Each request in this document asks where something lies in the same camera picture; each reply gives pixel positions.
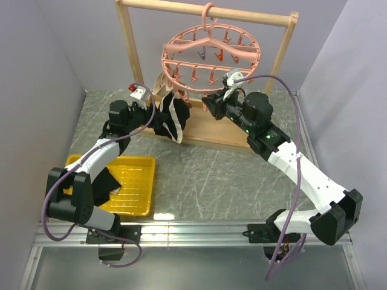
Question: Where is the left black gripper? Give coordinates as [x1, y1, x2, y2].
[125, 100, 169, 133]

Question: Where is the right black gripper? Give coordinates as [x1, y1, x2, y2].
[201, 88, 254, 135]

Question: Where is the black underwear beige waistband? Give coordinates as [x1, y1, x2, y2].
[154, 91, 190, 143]

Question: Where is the pink round clip hanger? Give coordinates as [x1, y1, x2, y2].
[161, 2, 261, 101]

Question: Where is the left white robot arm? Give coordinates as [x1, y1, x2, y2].
[41, 100, 169, 243]

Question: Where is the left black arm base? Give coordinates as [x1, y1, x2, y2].
[86, 225, 142, 268]

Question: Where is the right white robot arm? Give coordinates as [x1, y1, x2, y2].
[202, 91, 363, 245]

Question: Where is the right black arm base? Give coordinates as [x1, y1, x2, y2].
[242, 224, 306, 263]

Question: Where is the brown underwear striped waistband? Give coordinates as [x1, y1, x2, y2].
[153, 71, 175, 97]

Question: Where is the black underwear in tray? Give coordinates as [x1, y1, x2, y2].
[91, 167, 121, 207]

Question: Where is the wooden hanging rack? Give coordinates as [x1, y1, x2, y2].
[115, 1, 299, 152]

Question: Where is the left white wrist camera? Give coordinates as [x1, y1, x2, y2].
[128, 85, 150, 107]

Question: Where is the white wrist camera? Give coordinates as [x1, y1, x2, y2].
[223, 68, 244, 100]
[128, 85, 150, 107]

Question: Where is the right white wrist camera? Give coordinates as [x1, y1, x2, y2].
[223, 68, 244, 100]

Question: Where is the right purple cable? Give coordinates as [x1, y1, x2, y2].
[235, 74, 307, 282]

